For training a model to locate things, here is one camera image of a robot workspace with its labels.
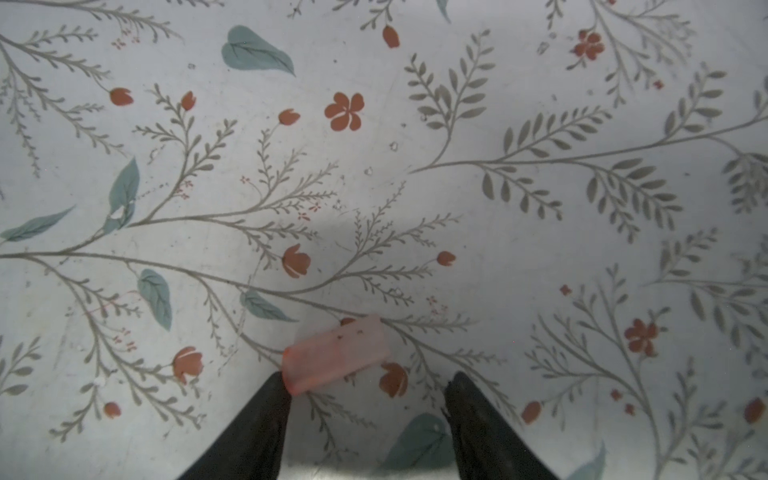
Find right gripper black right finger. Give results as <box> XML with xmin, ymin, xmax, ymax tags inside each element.
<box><xmin>443</xmin><ymin>372</ymin><xmax>556</xmax><ymax>480</ymax></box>

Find clear pink pen cap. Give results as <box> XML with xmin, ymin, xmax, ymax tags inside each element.
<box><xmin>281</xmin><ymin>315</ymin><xmax>390</xmax><ymax>396</ymax></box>

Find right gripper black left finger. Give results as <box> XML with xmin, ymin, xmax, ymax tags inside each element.
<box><xmin>181</xmin><ymin>372</ymin><xmax>292</xmax><ymax>480</ymax></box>

